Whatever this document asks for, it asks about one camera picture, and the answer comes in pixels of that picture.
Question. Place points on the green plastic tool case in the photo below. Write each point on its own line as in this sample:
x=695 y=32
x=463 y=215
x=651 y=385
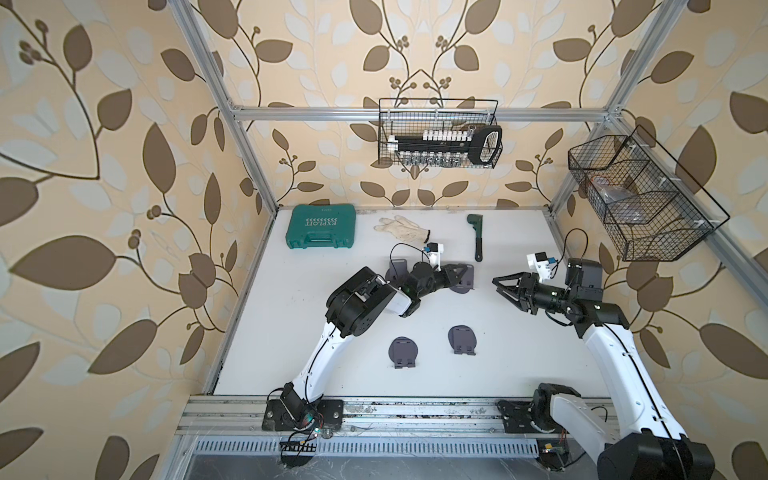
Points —
x=313 y=226

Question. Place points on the aluminium frame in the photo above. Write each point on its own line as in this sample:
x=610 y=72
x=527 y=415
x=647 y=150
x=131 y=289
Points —
x=600 y=119

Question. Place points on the black wire basket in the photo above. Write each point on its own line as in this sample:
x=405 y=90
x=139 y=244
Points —
x=412 y=116
x=652 y=206

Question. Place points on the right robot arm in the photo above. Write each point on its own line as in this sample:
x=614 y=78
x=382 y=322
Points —
x=648 y=442

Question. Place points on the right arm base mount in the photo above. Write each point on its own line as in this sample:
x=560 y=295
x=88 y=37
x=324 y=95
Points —
x=530 y=416

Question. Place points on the green black hand tool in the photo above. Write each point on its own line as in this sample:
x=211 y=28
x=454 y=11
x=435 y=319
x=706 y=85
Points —
x=476 y=221

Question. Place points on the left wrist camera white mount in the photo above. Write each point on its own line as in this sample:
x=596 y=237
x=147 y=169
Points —
x=434 y=251

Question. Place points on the plastic bag in basket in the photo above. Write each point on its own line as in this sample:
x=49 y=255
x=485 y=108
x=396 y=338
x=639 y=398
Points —
x=620 y=205

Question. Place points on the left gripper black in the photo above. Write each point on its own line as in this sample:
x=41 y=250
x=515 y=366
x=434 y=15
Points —
x=449 y=277

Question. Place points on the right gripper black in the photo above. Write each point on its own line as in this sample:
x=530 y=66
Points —
x=527 y=284

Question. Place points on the black wire basket centre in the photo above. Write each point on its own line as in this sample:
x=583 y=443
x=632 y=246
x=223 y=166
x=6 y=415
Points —
x=412 y=116

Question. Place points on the aluminium front rail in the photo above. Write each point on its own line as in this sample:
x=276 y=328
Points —
x=363 y=416

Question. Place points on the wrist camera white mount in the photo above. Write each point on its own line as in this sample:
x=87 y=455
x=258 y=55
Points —
x=434 y=251
x=542 y=264

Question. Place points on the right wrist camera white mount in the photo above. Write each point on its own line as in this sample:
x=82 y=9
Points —
x=542 y=264

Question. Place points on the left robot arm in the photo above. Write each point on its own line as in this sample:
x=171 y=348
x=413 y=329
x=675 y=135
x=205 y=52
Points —
x=351 y=311

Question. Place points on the black wire basket right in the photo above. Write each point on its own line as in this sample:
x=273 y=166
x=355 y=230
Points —
x=652 y=206

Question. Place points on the white work glove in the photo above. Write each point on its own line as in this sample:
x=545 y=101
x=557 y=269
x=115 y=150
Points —
x=404 y=230

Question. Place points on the socket set in basket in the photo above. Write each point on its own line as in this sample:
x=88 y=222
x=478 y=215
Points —
x=477 y=147

